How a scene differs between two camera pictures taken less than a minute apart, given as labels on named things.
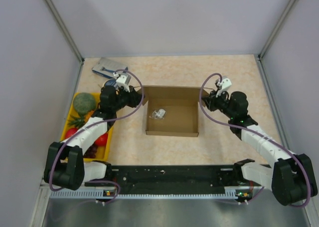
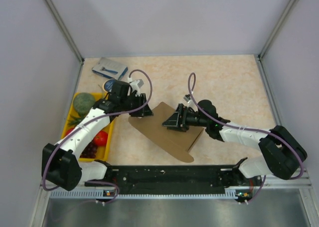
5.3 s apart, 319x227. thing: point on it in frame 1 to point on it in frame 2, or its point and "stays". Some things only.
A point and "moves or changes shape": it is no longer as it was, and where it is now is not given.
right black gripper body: (221, 103) to (190, 118)
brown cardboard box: (173, 111) moves or changes shape
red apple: (101, 140) stays
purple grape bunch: (90, 152) stays
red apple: (70, 131) stays
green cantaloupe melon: (84, 103) stays
